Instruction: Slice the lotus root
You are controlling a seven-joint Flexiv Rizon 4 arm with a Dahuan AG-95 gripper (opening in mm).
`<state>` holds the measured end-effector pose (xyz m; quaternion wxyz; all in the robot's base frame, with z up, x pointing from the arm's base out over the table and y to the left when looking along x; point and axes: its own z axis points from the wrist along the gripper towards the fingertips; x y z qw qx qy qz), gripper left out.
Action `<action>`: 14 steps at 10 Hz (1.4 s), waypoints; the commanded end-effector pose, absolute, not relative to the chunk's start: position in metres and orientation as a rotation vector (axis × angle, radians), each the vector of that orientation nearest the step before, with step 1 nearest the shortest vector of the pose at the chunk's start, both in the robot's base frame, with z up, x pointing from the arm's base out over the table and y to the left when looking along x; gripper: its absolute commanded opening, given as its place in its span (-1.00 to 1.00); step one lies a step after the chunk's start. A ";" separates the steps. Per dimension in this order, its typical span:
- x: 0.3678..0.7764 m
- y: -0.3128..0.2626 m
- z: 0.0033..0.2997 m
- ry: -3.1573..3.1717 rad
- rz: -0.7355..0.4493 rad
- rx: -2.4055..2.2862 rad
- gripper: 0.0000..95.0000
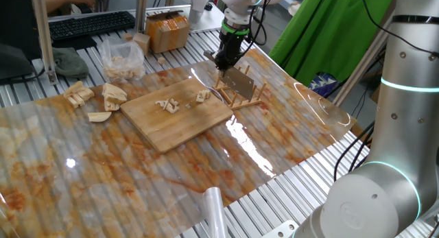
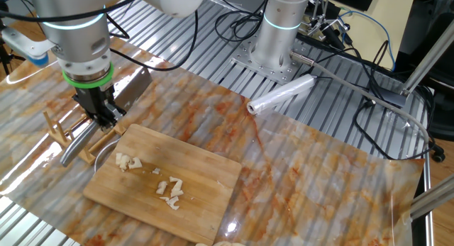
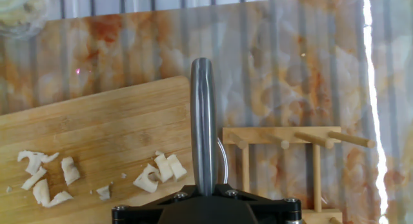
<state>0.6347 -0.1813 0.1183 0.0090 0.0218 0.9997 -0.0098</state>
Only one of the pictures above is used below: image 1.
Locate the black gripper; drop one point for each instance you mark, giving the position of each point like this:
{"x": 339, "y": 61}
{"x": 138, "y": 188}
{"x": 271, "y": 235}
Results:
{"x": 231, "y": 46}

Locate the steel cleaver knife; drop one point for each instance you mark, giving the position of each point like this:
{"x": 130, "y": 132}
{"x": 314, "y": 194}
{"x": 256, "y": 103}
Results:
{"x": 240, "y": 83}

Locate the plastic bag of lotus pieces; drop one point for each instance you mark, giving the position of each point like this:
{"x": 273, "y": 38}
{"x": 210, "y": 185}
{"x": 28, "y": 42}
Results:
{"x": 123, "y": 64}

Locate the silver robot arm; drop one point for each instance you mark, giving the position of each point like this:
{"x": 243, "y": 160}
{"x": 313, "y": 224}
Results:
{"x": 404, "y": 128}

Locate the thin cut lotus slices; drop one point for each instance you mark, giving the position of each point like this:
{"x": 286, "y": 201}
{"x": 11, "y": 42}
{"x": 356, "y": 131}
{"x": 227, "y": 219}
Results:
{"x": 203, "y": 95}

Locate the thin lotus slice with holes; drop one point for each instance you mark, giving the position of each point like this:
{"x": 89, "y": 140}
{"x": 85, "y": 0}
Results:
{"x": 160, "y": 103}

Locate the cut lotus root piece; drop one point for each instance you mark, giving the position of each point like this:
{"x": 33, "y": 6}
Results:
{"x": 75, "y": 101}
{"x": 110, "y": 106}
{"x": 115, "y": 99}
{"x": 115, "y": 90}
{"x": 73, "y": 88}
{"x": 86, "y": 94}

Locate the flat lotus root slice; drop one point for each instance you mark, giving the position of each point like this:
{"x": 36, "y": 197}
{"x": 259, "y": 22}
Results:
{"x": 99, "y": 117}

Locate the metal bowl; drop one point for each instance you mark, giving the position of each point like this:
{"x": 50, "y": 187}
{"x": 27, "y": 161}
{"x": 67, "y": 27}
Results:
{"x": 216, "y": 92}

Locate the wooden peg rack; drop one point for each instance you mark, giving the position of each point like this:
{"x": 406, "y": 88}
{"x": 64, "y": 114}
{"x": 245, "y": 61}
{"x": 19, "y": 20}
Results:
{"x": 245, "y": 103}

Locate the small black device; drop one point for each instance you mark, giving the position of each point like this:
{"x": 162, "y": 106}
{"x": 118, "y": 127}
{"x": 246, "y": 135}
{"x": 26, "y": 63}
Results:
{"x": 208, "y": 7}

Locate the tiny wooden piece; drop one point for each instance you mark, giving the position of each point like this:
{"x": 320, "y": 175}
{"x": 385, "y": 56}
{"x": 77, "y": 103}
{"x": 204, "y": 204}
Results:
{"x": 162, "y": 60}

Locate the taped cardboard box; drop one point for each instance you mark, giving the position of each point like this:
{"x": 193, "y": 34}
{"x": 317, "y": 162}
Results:
{"x": 168, "y": 32}

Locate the bamboo cutting board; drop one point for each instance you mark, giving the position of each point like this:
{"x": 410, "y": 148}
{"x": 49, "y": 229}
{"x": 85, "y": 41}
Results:
{"x": 171, "y": 128}

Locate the marble pattern plastic sheet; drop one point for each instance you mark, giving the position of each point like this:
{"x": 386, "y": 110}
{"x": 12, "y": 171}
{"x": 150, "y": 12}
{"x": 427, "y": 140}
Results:
{"x": 274, "y": 135}

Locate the wooden block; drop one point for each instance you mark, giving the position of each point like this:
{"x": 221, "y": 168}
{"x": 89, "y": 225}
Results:
{"x": 141, "y": 44}

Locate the blue white patterned item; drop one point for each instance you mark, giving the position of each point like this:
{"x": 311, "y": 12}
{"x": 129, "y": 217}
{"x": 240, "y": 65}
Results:
{"x": 322, "y": 84}

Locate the small wooden cube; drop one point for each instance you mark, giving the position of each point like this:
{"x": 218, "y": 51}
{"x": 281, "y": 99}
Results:
{"x": 127, "y": 36}

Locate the black keyboard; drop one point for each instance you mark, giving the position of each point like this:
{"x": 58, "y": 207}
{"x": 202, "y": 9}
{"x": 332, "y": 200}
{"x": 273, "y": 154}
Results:
{"x": 92, "y": 25}

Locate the clear plastic wrap roll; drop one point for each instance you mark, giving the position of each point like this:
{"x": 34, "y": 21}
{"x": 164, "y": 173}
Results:
{"x": 216, "y": 214}

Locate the plain cardboard box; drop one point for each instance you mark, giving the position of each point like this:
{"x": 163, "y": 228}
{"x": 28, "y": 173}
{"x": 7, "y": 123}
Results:
{"x": 375, "y": 94}

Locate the grey green cloth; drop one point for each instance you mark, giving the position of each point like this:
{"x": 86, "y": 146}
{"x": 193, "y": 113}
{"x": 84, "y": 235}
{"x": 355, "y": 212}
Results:
{"x": 70, "y": 63}

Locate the aluminium frame post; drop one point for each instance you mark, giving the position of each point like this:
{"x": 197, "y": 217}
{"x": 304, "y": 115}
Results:
{"x": 43, "y": 32}
{"x": 363, "y": 64}
{"x": 140, "y": 11}

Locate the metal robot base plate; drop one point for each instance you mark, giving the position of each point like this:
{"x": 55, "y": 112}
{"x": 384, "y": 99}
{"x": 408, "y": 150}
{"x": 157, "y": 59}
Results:
{"x": 281, "y": 231}

